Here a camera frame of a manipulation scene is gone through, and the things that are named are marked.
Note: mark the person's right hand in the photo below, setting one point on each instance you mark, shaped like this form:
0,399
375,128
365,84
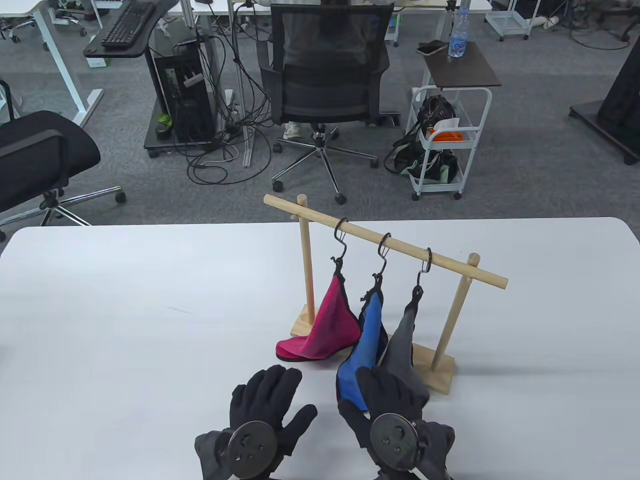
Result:
390,395

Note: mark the person's left hand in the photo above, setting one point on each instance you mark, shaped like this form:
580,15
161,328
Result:
265,395

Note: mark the blue hand towel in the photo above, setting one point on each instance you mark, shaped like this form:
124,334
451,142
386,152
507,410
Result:
365,350

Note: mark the grey hand towel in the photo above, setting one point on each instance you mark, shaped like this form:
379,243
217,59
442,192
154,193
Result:
402,345

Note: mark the pink hand towel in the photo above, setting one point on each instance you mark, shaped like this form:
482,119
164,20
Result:
330,325

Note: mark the black metal s-hook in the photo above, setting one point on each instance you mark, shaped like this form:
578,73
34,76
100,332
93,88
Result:
382,245
428,260
339,230

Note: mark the wooden towel rack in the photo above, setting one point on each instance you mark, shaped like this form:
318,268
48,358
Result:
310,215

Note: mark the black green bag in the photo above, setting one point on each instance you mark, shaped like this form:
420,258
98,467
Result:
430,167

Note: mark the white rolling cart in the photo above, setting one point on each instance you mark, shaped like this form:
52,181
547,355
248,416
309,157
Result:
447,145

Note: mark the orange item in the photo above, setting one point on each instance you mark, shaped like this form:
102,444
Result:
447,136

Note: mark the small green plant pot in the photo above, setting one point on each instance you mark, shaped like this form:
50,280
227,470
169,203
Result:
163,130

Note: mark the black computer tower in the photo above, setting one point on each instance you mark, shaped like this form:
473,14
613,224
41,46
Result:
150,135
192,110

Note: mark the black handbag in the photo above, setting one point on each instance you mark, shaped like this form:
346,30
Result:
435,110

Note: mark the black mesh office chair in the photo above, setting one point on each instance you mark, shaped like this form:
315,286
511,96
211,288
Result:
325,95

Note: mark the dark brown side table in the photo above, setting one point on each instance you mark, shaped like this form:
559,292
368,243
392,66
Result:
462,70

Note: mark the black padded office chair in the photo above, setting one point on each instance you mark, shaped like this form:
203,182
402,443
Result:
30,150

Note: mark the black smartphone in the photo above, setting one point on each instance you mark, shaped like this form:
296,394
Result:
432,48

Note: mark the clear water bottle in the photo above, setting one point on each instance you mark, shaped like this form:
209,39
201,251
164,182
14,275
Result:
457,45

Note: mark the black stand base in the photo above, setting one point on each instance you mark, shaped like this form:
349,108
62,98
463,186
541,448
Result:
620,100

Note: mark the black curved desk top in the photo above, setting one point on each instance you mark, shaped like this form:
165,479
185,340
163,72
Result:
95,50

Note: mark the white desk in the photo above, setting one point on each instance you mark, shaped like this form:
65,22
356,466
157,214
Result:
220,7
56,47

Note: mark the black keyboard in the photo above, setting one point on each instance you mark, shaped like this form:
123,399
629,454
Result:
127,25

